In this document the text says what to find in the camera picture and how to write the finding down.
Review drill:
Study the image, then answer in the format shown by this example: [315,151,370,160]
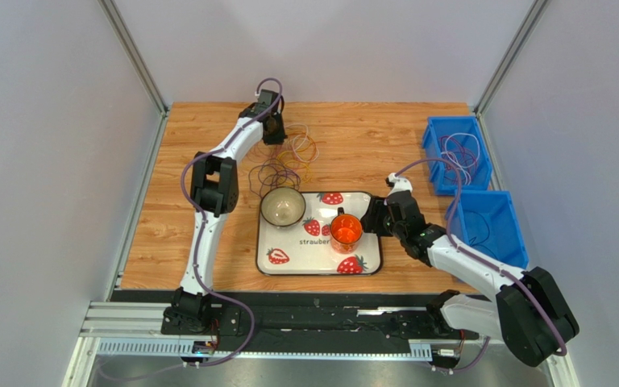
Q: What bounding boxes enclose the dark blue cable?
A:
[464,209,504,261]

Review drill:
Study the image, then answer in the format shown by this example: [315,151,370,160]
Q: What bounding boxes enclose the white cable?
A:
[440,132,482,186]

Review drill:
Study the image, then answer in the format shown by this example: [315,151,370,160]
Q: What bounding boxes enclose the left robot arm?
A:
[165,89,286,331]

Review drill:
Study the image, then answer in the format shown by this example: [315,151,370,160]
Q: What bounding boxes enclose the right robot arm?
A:
[360,190,580,367]

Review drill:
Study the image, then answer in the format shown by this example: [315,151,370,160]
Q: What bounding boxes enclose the orange transparent mug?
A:
[330,207,364,254]

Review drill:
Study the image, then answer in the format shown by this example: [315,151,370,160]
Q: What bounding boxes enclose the beige ceramic bowl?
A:
[260,187,306,227]

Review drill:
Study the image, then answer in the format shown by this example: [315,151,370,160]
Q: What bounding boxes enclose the white strawberry tray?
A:
[256,191,383,276]

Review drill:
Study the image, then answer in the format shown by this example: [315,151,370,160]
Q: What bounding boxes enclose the near blue plastic bin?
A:
[448,189,529,268]

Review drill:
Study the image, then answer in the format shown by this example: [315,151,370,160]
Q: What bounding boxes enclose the blue plastic bin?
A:
[448,189,529,268]
[422,116,492,196]

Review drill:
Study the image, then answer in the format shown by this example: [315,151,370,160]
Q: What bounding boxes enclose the far blue plastic bin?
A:
[422,116,492,196]

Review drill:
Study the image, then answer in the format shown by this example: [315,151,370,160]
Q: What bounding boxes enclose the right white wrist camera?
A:
[386,173,413,196]

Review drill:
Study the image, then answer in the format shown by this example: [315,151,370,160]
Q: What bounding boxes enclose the tangled cable bundle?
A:
[248,124,322,198]

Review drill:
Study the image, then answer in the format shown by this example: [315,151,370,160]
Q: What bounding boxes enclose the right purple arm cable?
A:
[393,156,569,374]

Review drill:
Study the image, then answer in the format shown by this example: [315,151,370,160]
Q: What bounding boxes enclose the aluminium frame rail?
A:
[62,300,579,387]

